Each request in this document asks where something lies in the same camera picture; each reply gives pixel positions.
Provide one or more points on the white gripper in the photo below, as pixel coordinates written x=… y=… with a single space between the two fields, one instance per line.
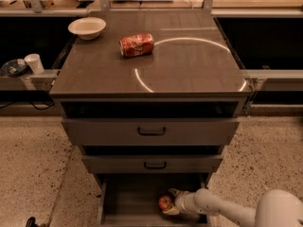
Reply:
x=181 y=202

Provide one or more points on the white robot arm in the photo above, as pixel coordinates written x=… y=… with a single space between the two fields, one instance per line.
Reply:
x=276 y=208

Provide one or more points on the black object bottom left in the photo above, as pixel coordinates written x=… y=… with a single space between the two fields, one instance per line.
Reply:
x=31 y=222

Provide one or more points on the middle grey drawer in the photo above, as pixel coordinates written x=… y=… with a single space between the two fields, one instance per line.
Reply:
x=152 y=163

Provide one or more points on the top grey drawer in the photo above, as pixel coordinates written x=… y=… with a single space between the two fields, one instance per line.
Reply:
x=135 y=132

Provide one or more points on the white paper cup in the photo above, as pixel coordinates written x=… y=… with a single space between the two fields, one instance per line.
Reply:
x=34 y=62

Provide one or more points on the bottom open grey drawer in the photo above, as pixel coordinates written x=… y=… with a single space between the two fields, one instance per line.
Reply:
x=131 y=200

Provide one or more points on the grey drawer cabinet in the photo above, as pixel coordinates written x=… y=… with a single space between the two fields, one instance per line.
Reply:
x=190 y=74

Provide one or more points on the dark blue bowl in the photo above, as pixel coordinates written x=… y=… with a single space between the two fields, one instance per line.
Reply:
x=14 y=68

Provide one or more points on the white ceramic bowl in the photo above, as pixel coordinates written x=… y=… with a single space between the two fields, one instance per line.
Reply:
x=87 y=28

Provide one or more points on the red soda can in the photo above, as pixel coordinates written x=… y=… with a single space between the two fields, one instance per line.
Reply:
x=136 y=45

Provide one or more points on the red apple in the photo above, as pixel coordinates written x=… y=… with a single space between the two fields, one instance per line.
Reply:
x=165 y=202

